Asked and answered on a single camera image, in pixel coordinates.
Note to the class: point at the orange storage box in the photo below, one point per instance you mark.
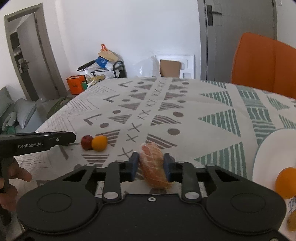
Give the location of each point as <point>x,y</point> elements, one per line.
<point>75,84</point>

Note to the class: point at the blue plastic bag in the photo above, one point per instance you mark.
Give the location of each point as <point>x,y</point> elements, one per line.
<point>102,62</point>

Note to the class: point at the clear plastic bag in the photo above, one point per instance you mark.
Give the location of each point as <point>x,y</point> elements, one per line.
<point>148,68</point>

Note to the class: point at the white foam packaging board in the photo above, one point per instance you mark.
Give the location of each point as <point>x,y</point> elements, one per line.
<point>187,69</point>

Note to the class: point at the white round plate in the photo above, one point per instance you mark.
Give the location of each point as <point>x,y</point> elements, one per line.
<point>275,153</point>

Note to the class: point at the orange chair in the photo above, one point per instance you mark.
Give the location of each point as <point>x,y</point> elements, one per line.
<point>266,64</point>

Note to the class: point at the small tangerine by plums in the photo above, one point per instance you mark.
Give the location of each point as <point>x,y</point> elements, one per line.
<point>99,143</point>

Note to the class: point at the person left hand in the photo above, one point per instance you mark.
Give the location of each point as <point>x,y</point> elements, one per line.
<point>8,198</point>

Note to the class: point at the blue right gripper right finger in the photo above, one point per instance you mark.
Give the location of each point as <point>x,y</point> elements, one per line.
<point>185,174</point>

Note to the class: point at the black door handle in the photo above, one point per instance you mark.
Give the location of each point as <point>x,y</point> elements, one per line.
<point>210,14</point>

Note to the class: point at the grey sofa cushion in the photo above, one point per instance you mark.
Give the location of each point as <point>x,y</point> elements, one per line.
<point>24,110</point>

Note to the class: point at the large orange on plate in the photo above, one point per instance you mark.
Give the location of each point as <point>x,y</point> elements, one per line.
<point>285,183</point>

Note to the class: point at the patterned white tablecloth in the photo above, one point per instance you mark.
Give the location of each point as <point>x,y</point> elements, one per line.
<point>197,121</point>

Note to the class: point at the peeled pomelo segment small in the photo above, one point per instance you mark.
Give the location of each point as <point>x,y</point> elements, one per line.
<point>151,161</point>

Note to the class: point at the dark red plum right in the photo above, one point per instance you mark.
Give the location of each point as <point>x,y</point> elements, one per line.
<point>86,142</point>

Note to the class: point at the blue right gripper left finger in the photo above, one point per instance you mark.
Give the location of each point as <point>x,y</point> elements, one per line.
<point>116,173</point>

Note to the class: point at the green-yellow small fruit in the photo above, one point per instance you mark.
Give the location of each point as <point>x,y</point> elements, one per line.
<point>291,222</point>

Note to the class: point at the brown cardboard piece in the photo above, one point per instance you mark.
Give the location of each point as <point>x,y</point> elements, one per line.
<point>169,68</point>

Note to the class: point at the brown paper bag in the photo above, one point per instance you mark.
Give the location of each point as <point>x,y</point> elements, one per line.
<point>107,54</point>

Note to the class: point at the black metal rack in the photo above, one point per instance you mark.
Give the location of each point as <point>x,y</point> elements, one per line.
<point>118,69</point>

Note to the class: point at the grey open side door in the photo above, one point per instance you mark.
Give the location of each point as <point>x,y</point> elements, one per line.
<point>32,55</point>

